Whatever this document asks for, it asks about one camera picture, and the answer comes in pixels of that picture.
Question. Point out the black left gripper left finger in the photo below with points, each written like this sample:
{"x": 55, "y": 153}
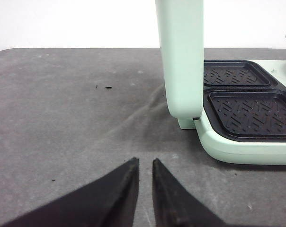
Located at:
{"x": 110, "y": 201}

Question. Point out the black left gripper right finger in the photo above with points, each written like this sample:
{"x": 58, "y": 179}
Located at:
{"x": 174, "y": 206}

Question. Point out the mint green sandwich maker lid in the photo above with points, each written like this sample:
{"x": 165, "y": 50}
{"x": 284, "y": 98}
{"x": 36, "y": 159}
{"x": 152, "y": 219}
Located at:
{"x": 181, "y": 36}

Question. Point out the mint green breakfast maker base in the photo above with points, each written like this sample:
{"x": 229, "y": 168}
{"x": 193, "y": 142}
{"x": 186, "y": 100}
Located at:
{"x": 244, "y": 113}

